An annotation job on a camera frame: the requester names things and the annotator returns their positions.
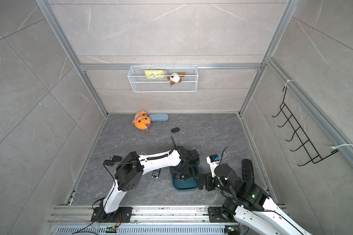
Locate teal storage box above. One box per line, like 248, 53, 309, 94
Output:
172, 176, 198, 191

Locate BMW key silver black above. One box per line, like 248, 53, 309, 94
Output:
152, 169, 160, 179

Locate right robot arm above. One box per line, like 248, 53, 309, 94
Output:
196, 159, 309, 235

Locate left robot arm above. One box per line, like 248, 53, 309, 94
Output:
103, 146, 200, 214

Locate black key far centre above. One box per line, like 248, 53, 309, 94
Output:
171, 127, 180, 133

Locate black oblong object right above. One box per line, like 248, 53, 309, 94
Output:
242, 159, 255, 183

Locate light blue glasses case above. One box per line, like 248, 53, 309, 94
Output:
149, 114, 169, 122

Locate orange plush toy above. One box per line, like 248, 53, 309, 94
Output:
132, 110, 151, 130

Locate brown white plush dog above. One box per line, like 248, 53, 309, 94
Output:
167, 72, 185, 86

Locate yellow plush in basket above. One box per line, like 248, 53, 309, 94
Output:
144, 70, 167, 79

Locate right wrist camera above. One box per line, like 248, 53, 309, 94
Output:
207, 154, 221, 178

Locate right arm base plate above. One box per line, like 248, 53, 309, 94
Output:
207, 207, 236, 223

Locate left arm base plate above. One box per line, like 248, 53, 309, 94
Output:
90, 207, 133, 223

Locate white wire basket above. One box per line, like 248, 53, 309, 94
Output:
127, 65, 199, 93

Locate black wall hook rack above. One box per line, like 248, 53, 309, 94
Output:
272, 87, 339, 167

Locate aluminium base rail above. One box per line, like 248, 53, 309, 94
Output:
42, 206, 254, 235

